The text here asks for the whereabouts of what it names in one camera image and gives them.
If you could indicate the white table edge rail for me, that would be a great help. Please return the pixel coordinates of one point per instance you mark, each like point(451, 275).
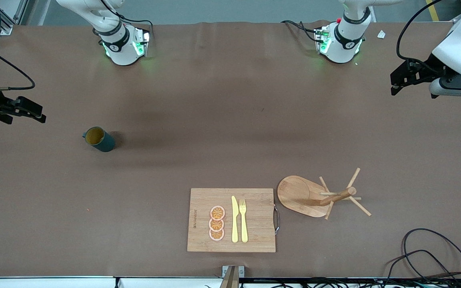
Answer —
point(54, 283)

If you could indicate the brown table mat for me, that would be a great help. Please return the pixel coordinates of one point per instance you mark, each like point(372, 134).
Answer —
point(174, 120)

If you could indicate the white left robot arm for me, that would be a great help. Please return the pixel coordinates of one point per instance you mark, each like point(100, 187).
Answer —
point(344, 44)

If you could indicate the yellow plastic fork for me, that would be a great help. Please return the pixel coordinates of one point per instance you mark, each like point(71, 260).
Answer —
point(244, 228)

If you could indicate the yellow plastic knife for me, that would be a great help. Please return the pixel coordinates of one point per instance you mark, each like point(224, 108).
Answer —
point(235, 224)

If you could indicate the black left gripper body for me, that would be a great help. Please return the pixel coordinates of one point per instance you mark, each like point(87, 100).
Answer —
point(429, 69)

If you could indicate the white paper scrap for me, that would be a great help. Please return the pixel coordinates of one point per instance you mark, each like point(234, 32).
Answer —
point(381, 34)

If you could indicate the toy orange slice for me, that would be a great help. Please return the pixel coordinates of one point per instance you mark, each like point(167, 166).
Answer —
point(216, 225)
point(217, 212)
point(216, 235)

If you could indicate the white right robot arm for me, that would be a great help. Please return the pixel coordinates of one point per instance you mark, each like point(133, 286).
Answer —
point(122, 48)

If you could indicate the wooden cup rack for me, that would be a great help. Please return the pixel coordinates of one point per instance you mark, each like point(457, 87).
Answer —
point(298, 196)

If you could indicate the aluminium frame profile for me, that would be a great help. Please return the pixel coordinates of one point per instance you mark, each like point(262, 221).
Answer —
point(7, 28)

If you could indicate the grey metal mounting bracket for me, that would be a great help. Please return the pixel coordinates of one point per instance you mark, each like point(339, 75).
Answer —
point(226, 271)

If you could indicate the dark green mug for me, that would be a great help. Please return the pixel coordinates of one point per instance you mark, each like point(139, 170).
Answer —
point(104, 144)

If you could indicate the bamboo cutting board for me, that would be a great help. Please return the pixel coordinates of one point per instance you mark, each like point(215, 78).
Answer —
point(254, 240)

